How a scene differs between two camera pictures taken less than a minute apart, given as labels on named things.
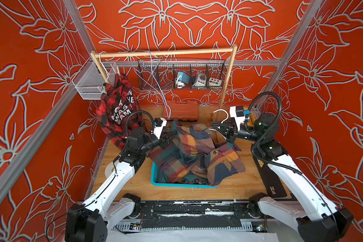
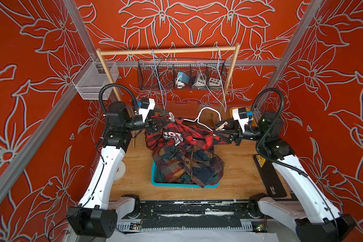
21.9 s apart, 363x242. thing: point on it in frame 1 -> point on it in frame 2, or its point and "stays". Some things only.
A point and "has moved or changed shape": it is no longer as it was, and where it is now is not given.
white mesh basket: [91, 79] stays
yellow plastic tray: [251, 119] -> [231, 110]
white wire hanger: [152, 77] has moved or changed shape
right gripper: [231, 132] stays
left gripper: [164, 141] -> [152, 126]
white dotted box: [214, 82] stays
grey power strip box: [200, 79] stays
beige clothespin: [118, 71] has moved or changed shape
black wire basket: [157, 74] stays
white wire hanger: [223, 121] -> [199, 63]
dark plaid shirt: [193, 155] has moved or changed shape
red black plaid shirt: [118, 111] -> [181, 132]
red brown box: [181, 111] stays
